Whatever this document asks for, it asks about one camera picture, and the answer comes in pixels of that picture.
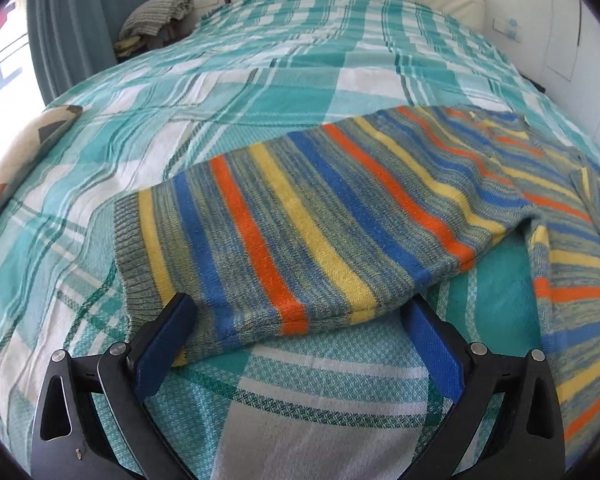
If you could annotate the wall switch panel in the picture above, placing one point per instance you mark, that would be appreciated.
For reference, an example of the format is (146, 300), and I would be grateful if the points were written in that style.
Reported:
(510, 29)

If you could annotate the white wardrobe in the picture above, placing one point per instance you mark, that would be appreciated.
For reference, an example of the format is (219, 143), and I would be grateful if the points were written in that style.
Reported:
(572, 64)

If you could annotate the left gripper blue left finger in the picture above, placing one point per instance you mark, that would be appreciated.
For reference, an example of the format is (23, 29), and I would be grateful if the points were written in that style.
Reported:
(69, 441)

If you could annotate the striped knit sweater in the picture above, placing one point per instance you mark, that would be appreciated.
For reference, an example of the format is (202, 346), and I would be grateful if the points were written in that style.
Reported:
(338, 224)

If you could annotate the teal plaid bedspread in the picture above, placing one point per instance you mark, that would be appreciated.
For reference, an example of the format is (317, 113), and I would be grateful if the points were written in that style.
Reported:
(356, 402)

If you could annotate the teal curtain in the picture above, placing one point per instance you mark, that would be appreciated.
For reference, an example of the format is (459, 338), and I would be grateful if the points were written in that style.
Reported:
(72, 40)

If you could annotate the pile of folded clothes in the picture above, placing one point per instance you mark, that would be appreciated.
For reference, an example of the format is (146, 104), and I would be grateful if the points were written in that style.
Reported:
(153, 25)

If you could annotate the patterned beige cushion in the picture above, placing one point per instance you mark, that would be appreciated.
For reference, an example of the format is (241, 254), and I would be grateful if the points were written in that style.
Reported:
(31, 145)

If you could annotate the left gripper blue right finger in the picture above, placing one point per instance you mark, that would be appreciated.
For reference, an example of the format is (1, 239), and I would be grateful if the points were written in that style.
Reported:
(526, 440)

